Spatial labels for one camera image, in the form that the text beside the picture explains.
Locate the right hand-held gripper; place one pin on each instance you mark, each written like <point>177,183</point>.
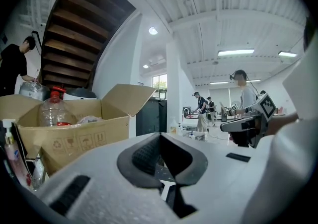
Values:
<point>265,108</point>

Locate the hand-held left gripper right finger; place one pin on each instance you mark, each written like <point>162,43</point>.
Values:
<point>223,180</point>

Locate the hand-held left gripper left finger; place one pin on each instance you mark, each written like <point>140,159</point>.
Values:
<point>104,183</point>

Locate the person's right forearm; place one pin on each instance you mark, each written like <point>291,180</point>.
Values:
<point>280,123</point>

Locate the white marble cabinet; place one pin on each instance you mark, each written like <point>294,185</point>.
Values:
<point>196,137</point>

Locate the small blue cap bottle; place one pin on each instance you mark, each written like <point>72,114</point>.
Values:
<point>191,135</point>

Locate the long ceiling light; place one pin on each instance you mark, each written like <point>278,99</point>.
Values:
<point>236,52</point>
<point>218,82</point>
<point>287,53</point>

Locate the curved white faucet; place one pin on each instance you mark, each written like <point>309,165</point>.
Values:
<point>185,111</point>

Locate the open cardboard box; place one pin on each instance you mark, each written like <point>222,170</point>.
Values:
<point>74,141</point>

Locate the white soap pump bottle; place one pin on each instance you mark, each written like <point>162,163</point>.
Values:
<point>174,126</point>

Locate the black marble table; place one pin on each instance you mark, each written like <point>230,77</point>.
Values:
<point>164,171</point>

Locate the crumpled clear plastic jug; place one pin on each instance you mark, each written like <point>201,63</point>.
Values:
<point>88,120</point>

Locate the tall black cabinet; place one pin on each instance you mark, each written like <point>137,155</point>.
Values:
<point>149,118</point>

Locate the window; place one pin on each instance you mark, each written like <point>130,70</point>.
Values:
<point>159,86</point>

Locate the clear jug with red cap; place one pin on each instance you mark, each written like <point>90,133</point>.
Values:
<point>53,112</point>

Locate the white round appliance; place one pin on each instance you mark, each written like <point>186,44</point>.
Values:
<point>79,95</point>

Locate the pink lotion pump bottle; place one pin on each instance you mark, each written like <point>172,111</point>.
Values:
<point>13,156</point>

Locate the dark wooden staircase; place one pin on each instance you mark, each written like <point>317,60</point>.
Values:
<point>74,31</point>

